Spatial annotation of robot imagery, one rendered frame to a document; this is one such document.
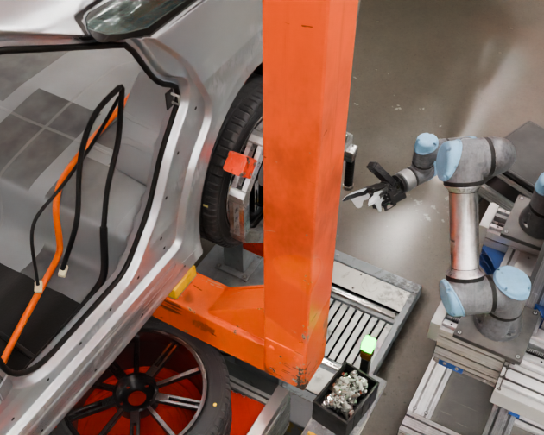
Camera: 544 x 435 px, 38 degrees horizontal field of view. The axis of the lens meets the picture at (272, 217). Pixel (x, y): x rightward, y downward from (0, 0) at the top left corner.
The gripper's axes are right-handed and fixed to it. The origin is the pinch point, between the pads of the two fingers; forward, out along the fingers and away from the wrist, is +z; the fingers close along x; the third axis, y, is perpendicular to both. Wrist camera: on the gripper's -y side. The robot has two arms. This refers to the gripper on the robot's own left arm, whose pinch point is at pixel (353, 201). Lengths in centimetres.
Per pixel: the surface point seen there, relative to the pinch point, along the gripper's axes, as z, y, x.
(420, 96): -157, 20, 152
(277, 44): 44, -65, -62
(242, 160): 26.1, -24.6, 17.5
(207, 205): 37, -11, 33
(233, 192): 28.8, -13.5, 27.0
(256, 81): 1, -44, 38
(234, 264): 16, 33, 84
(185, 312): 59, 20, 33
